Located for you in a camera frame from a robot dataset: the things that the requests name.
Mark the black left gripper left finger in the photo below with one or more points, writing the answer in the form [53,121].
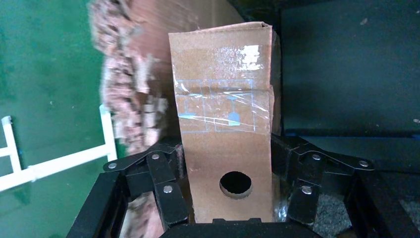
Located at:
[170,200]

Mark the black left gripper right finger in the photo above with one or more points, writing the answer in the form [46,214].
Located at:
[305,203]

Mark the small taped cardboard box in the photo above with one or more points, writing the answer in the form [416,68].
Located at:
[226,148]

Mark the large open cardboard carton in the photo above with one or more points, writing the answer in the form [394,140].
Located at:
[131,65]

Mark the black foam block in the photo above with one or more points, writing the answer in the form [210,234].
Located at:
[334,210]

